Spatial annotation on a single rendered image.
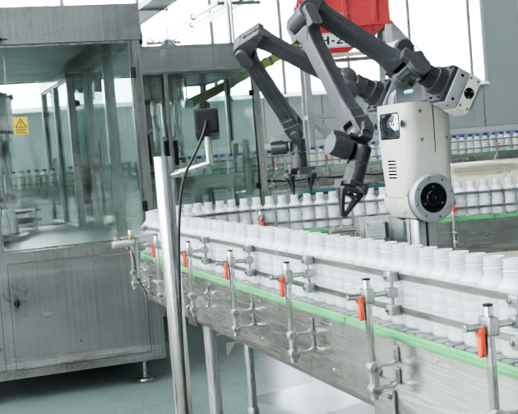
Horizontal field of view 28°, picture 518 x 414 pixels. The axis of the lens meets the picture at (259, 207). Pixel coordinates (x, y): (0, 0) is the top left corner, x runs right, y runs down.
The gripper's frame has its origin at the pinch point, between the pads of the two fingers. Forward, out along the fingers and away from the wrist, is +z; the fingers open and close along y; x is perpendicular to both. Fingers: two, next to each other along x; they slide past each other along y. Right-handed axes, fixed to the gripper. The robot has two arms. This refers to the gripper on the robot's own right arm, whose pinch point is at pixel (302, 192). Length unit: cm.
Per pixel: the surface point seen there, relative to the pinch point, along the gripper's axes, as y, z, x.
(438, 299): 40, 13, 181
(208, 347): 44, 49, 13
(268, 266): 43, 15, 86
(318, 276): 42, 14, 122
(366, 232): -57, 25, -76
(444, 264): 39, 7, 181
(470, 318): 40, 15, 193
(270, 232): 41, 5, 86
